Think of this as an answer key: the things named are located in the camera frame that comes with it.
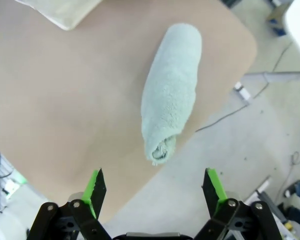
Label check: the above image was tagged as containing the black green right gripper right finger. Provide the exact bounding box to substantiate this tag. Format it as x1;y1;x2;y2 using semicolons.
194;167;282;240

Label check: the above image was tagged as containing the cream fabric storage box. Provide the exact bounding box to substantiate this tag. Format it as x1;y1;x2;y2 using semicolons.
13;0;104;32

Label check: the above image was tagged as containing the grey-green plush towel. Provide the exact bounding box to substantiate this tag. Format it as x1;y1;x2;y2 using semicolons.
140;22;203;167

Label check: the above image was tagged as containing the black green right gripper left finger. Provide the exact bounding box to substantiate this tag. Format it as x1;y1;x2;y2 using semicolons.
27;167;113;240

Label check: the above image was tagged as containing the grey floor cable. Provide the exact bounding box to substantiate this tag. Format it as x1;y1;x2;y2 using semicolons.
195;41;295;133

